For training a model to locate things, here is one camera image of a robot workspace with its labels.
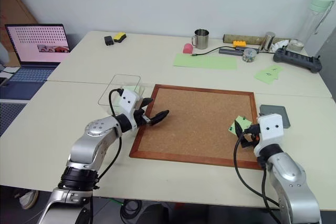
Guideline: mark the crumpled white paper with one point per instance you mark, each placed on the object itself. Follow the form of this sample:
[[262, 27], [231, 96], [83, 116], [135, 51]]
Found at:
[[279, 46]]

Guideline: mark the wood framed cork board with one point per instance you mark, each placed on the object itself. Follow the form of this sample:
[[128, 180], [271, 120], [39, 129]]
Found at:
[[194, 124]]

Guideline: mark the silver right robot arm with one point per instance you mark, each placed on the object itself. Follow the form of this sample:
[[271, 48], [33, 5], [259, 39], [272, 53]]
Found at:
[[286, 171]]

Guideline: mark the grey square pad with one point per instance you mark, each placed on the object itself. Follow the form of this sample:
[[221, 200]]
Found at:
[[284, 115]]

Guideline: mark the pink rounded object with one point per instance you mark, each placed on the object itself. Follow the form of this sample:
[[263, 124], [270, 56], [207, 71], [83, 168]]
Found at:
[[188, 48]]

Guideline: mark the clear bottle green lid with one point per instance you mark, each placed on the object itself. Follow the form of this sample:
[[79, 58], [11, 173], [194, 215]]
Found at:
[[315, 22]]

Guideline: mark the shiny steel tumbler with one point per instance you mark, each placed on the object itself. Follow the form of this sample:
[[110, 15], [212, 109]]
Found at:
[[267, 41]]

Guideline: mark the clear plastic container with items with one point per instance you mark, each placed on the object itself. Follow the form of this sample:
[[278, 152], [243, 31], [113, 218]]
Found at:
[[249, 56]]

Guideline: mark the black perforated panel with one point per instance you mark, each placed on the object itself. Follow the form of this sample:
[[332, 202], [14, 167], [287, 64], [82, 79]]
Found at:
[[10, 116]]

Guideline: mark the stack of green notes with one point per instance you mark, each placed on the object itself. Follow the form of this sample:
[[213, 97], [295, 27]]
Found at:
[[269, 74]]

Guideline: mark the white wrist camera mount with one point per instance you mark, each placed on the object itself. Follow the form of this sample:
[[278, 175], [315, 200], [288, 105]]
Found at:
[[271, 129], [128, 101]]

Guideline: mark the black rectangular block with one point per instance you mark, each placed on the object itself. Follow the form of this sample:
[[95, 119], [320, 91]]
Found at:
[[109, 41]]

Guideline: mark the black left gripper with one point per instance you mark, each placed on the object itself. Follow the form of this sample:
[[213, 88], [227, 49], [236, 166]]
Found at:
[[139, 118]]

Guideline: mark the stainless steel mug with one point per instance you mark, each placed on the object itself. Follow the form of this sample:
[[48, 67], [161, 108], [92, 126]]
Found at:
[[201, 40]]

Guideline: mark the olive rolled mat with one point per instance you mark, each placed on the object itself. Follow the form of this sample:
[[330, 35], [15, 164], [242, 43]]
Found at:
[[244, 38]]

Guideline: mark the yellow toy brick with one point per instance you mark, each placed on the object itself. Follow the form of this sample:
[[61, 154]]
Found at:
[[240, 44]]

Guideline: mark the clear plastic tray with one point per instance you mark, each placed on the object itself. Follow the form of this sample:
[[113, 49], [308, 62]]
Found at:
[[123, 82]]

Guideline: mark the long green paper sheet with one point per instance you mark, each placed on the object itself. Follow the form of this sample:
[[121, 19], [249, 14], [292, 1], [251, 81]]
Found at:
[[204, 62]]

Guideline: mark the grey usb hub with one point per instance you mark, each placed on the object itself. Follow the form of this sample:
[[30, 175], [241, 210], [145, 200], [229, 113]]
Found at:
[[229, 51]]

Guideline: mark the white shoe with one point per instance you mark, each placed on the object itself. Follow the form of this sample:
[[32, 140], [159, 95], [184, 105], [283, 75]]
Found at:
[[28, 200]]

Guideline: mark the open laptop computer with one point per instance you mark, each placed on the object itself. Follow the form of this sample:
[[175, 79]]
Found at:
[[36, 51]]

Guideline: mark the dark grey panel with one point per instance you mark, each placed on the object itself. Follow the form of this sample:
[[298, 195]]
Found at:
[[326, 66]]

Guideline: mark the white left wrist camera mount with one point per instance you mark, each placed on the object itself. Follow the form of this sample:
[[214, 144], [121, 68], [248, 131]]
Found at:
[[128, 101]]

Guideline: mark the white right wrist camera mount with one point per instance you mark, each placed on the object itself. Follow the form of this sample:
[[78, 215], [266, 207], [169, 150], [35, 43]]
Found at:
[[271, 129]]

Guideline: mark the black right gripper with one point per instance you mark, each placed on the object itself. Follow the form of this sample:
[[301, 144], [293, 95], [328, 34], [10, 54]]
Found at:
[[251, 132]]

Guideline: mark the yellow and black sponge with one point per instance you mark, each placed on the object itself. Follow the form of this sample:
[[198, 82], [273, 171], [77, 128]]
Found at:
[[120, 37]]

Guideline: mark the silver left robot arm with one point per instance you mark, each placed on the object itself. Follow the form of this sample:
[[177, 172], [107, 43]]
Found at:
[[84, 148]]

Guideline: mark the dark grey remote controller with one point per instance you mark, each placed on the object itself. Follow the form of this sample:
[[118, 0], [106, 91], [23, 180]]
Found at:
[[296, 59]]

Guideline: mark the green sticky note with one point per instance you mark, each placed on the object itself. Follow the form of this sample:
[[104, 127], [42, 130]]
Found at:
[[245, 122]]

